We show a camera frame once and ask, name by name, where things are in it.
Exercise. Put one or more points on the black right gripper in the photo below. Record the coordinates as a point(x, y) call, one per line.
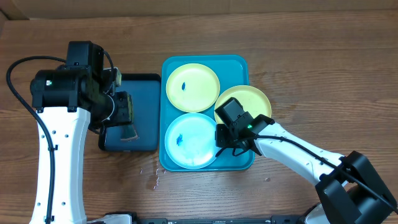
point(222, 140)

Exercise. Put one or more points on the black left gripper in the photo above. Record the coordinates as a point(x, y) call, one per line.
point(125, 116)

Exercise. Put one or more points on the brown sponge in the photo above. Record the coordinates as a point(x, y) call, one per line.
point(128, 132)

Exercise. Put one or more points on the light blue plate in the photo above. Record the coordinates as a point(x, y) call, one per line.
point(190, 141)

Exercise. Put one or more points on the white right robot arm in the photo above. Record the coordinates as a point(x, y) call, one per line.
point(349, 188)

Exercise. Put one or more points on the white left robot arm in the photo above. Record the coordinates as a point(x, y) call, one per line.
point(78, 96)

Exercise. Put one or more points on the black tray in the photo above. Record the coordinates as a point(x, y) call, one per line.
point(145, 91)

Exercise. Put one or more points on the blue plastic tray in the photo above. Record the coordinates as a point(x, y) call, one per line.
point(232, 70)

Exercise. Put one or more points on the yellow plate right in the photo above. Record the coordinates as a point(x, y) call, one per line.
point(252, 99)

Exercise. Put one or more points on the yellow plate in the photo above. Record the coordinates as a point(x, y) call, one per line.
point(193, 87)
point(252, 99)

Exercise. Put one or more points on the yellow plate far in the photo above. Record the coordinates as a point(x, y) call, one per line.
point(193, 87)

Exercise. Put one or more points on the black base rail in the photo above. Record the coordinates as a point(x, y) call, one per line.
point(131, 217)

